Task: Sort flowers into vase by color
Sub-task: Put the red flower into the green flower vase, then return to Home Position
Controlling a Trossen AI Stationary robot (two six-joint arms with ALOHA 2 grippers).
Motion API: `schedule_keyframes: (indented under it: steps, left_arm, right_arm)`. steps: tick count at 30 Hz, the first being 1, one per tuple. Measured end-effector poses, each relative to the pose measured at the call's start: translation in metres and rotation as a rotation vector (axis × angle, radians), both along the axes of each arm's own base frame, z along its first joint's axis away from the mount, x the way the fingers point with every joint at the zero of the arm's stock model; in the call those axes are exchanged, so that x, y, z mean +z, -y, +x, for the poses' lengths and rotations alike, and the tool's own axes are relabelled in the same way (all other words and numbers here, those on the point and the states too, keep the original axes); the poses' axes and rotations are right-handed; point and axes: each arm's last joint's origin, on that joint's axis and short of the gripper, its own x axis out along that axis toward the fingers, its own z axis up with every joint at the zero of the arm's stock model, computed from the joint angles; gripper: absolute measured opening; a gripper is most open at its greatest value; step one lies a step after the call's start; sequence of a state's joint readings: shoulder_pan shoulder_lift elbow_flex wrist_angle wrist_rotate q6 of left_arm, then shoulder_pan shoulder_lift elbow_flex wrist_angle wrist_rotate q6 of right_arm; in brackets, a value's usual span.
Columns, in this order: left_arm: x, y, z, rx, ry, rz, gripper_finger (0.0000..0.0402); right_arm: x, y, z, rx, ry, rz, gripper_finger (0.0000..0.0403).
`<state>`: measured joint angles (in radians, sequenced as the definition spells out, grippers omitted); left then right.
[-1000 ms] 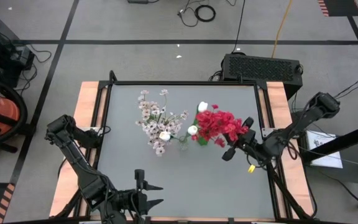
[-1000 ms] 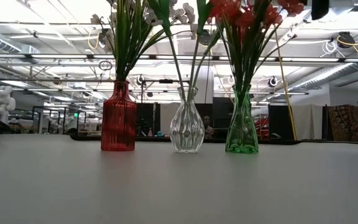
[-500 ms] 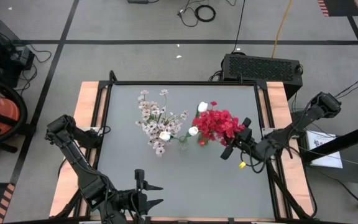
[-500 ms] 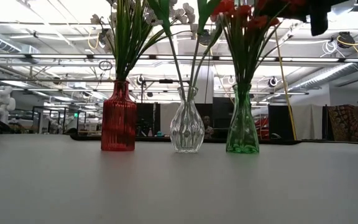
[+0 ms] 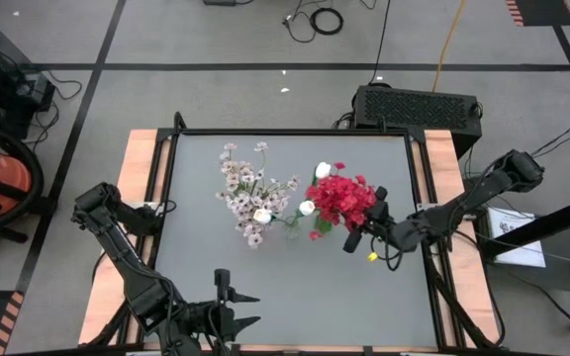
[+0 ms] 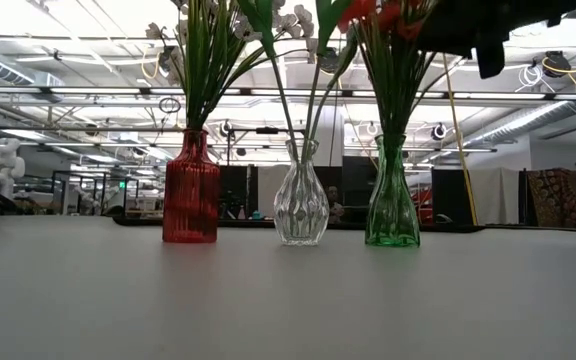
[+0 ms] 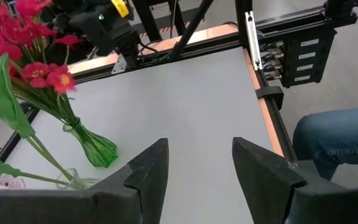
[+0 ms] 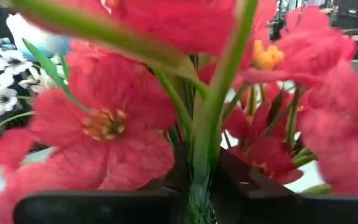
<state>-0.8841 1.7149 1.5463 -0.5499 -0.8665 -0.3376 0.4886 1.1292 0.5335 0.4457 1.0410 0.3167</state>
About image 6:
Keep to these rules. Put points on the green glass vase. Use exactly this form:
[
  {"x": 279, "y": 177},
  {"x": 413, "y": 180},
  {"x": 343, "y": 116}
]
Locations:
[{"x": 393, "y": 215}]

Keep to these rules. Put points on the black metal frame stand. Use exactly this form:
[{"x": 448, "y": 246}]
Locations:
[{"x": 263, "y": 131}]

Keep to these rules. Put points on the white building column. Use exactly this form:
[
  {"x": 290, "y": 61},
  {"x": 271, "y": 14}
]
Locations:
[{"x": 338, "y": 140}]

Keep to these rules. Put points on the black partition panel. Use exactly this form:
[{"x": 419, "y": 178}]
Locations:
[{"x": 448, "y": 195}]

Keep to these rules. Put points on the patterned hanging rug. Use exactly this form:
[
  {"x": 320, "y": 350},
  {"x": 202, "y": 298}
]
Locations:
[{"x": 555, "y": 197}]

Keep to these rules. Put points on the red ribbed glass vase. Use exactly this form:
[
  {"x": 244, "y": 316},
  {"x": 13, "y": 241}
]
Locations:
[{"x": 190, "y": 200}]

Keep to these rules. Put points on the pale pink blossom bunch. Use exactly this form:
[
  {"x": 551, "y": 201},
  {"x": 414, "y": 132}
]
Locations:
[{"x": 208, "y": 75}]

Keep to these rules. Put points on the black metal cage frame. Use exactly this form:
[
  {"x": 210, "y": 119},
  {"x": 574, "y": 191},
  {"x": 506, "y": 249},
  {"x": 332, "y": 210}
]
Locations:
[{"x": 93, "y": 173}]

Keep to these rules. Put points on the person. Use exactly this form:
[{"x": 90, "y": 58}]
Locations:
[{"x": 334, "y": 197}]

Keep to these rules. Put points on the red equipment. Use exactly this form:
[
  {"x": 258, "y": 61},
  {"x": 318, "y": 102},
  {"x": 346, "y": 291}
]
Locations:
[{"x": 426, "y": 205}]

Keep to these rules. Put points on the white hanging cloth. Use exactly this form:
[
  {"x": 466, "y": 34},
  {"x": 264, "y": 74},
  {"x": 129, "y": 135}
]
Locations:
[{"x": 498, "y": 195}]

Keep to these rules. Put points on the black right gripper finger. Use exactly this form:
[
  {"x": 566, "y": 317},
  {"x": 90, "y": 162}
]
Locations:
[{"x": 448, "y": 27}]

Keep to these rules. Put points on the clear glass vase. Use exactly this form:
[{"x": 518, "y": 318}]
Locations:
[{"x": 301, "y": 210}]

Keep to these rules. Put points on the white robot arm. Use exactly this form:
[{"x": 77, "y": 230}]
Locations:
[{"x": 5, "y": 165}]

